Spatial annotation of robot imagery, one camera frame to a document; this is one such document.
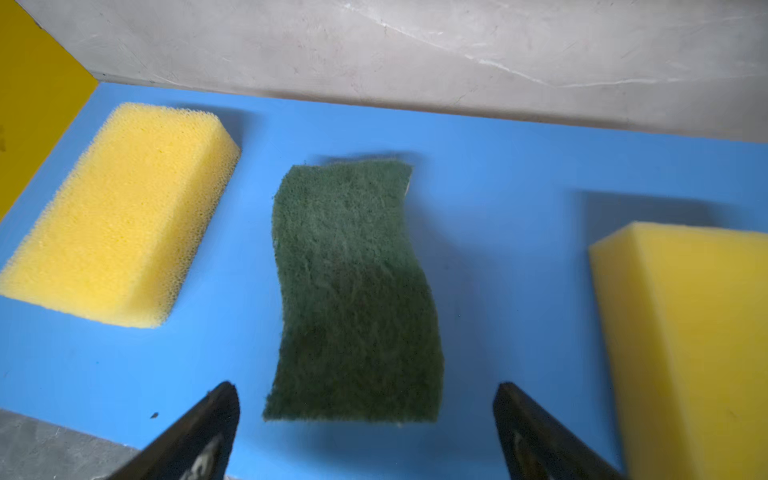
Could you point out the yellow shelf unit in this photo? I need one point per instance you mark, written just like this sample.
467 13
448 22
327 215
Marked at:
534 128

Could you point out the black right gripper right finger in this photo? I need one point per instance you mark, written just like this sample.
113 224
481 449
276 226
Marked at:
537 446

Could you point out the dark green sponge curved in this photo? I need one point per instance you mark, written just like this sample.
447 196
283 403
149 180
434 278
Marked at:
360 331

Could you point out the yellow sponge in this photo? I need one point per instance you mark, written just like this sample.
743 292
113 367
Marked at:
116 242
684 318

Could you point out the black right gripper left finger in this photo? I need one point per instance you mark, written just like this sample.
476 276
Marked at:
197 446

